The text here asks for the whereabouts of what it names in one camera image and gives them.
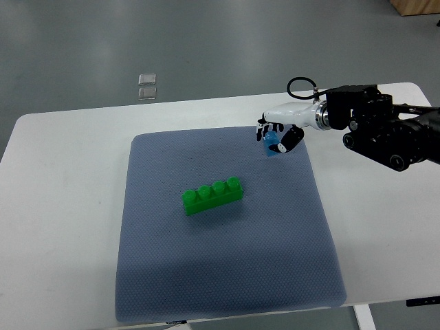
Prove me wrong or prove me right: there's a black table control panel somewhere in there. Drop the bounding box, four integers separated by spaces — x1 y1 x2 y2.
406 296 440 307

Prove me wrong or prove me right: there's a blue toy block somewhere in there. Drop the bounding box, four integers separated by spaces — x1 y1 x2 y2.
263 131 279 157

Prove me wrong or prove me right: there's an upper metal floor plate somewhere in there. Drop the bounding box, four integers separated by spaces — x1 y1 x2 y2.
138 73 156 86

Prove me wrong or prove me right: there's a metal floor plate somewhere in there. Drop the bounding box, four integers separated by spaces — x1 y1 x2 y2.
138 87 157 100
138 73 156 86

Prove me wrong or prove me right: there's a green four-stud toy block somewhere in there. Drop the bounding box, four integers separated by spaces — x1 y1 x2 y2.
181 177 243 216

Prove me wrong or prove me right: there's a lower metal floor plate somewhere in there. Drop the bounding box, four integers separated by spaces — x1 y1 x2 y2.
138 87 157 100

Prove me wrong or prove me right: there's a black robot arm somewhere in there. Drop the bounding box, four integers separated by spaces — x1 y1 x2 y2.
308 85 439 172

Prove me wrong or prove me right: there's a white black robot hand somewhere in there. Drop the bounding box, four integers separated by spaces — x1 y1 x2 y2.
256 101 331 153

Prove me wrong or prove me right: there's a white table leg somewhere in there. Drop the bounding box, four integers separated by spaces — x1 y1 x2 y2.
353 304 376 330

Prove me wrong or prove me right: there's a blue-grey textured mat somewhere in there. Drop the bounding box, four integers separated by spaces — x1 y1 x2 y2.
115 126 347 323

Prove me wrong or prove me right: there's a wooden box corner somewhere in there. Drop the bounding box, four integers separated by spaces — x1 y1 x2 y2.
390 0 439 17

